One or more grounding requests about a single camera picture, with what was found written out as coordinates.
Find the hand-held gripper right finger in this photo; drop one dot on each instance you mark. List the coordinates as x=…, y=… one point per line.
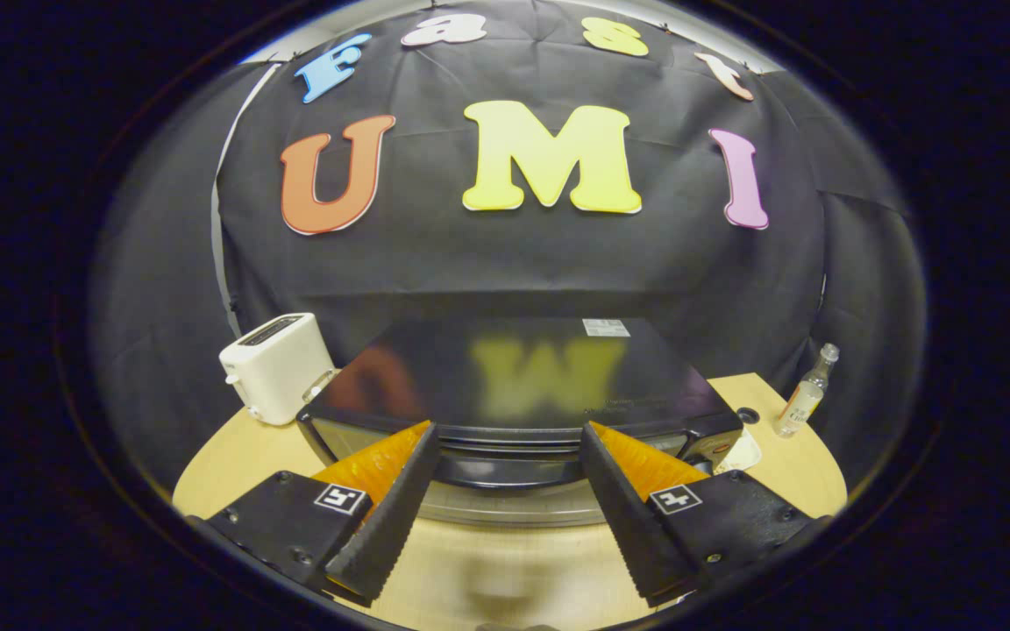
x=632, y=526

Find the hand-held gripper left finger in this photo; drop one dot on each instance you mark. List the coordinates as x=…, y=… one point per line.
x=391, y=526

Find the black toaster oven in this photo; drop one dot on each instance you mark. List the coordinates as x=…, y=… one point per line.
x=514, y=377

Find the white bread toaster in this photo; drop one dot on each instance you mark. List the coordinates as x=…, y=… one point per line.
x=281, y=368

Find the white divided dish with beans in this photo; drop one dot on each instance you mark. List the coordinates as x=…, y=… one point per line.
x=743, y=456

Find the clear glass jar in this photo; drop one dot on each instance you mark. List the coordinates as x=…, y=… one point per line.
x=321, y=386

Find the black table grommet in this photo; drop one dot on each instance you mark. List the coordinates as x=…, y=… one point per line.
x=747, y=415

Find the clear glass bottle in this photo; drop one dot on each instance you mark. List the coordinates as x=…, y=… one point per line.
x=803, y=399

